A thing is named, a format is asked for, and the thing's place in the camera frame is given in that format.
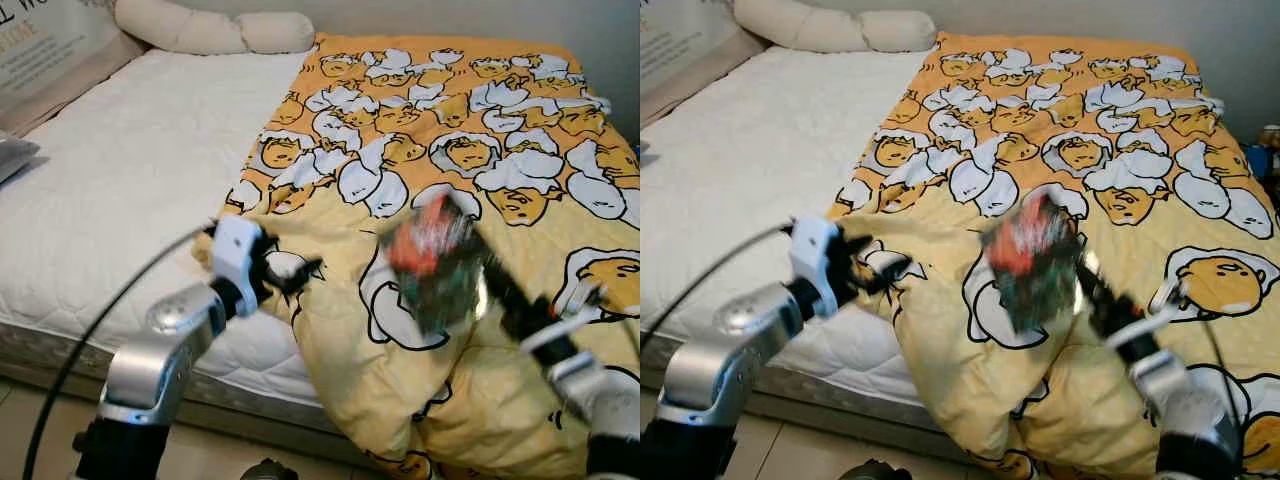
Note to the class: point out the red black printed magazine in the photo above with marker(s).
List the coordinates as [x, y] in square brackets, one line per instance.
[1030, 265]
[435, 270]

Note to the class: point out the long beige bolster pillow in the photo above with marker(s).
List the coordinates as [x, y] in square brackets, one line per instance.
[820, 28]
[200, 30]

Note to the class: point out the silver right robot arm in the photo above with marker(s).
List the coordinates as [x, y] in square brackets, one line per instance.
[1190, 410]
[600, 400]

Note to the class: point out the white quilted mattress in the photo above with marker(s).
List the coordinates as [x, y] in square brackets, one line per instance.
[130, 180]
[740, 170]

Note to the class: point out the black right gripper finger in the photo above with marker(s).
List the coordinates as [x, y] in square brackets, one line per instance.
[495, 298]
[505, 278]
[1095, 275]
[1085, 296]

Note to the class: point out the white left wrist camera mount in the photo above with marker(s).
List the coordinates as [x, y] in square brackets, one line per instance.
[235, 250]
[815, 255]

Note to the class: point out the blue round container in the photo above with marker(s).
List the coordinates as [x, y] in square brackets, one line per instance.
[1254, 160]

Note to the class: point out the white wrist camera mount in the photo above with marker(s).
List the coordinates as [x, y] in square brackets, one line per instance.
[815, 255]
[235, 250]
[1168, 300]
[585, 300]

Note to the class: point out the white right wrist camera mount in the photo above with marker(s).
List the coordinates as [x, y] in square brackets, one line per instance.
[585, 300]
[1168, 300]

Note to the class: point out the yellow cartoon egg duvet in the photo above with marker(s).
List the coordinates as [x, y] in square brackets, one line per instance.
[1050, 140]
[420, 150]

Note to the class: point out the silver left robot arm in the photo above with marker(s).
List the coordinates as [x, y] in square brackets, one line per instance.
[720, 370]
[150, 370]

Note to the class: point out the dark grey robot foot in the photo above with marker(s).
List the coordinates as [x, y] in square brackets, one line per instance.
[875, 470]
[270, 470]

